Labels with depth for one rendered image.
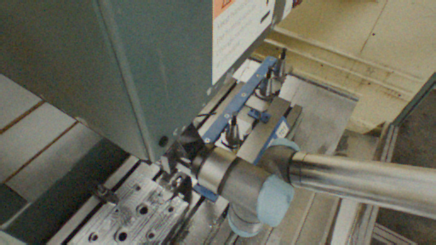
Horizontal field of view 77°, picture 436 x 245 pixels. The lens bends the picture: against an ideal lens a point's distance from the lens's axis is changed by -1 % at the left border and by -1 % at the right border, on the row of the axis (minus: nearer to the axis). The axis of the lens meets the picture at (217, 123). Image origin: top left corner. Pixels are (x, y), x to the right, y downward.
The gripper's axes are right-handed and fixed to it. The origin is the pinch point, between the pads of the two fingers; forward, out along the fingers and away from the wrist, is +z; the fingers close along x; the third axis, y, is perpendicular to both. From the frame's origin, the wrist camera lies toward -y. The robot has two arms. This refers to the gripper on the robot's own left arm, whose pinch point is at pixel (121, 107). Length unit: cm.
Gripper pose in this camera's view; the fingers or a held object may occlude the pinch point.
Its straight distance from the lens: 56.4
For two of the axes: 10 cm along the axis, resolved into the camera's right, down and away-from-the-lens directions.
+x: 5.3, -6.6, 5.4
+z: -8.5, -4.4, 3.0
